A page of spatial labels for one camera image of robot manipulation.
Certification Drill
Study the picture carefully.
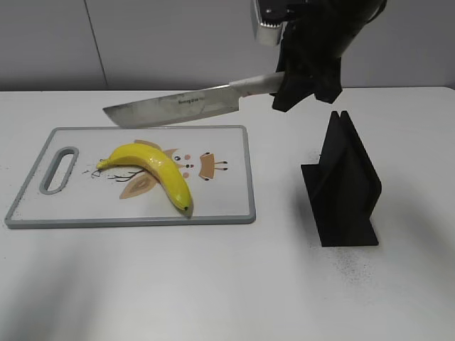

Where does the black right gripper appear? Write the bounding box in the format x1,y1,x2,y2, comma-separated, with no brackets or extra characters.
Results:
272,1,386,112

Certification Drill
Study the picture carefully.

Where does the steel cleaver knife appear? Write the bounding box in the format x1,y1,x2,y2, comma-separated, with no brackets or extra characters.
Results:
103,72,284,129

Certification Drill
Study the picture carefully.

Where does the yellow plastic banana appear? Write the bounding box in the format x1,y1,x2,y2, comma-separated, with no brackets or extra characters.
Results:
96,143,193,215

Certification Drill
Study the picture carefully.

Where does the black knife stand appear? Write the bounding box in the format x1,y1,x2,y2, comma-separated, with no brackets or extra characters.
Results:
301,111,382,247

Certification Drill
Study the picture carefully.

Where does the grey-rimmed white cutting board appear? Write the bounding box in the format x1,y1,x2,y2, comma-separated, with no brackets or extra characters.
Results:
5,125,256,229

